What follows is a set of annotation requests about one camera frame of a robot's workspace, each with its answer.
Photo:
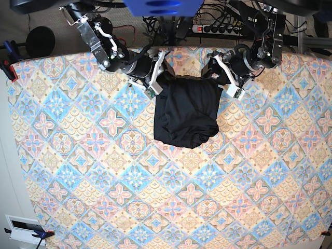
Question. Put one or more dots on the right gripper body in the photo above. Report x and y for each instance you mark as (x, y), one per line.
(143, 73)

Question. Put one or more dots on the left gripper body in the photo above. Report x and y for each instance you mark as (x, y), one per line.
(239, 66)

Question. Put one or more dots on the black t-shirt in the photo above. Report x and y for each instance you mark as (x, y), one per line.
(186, 112)

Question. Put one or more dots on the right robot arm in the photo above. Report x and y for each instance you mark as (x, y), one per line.
(95, 30)

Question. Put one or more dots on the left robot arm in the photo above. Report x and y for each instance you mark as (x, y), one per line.
(268, 28)

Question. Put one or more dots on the white power strip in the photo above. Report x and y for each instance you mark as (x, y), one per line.
(216, 29)

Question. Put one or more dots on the black round stool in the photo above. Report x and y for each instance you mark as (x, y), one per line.
(40, 42)

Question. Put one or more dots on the patterned tablecloth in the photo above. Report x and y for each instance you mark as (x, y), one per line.
(97, 177)

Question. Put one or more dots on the blue clamp top left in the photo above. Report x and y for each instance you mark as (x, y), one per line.
(12, 47)

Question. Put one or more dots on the blue clamp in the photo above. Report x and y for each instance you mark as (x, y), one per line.
(39, 234)
(12, 47)

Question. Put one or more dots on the orange clamp bottom right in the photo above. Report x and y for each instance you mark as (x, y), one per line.
(325, 233)

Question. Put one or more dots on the blue clamp bottom left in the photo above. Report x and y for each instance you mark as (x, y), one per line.
(39, 234)

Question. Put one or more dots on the white floor outlet box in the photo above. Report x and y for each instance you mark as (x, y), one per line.
(22, 229)

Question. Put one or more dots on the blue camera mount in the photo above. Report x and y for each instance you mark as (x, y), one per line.
(178, 8)

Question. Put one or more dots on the aluminium frame post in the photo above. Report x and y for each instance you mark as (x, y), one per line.
(303, 37)

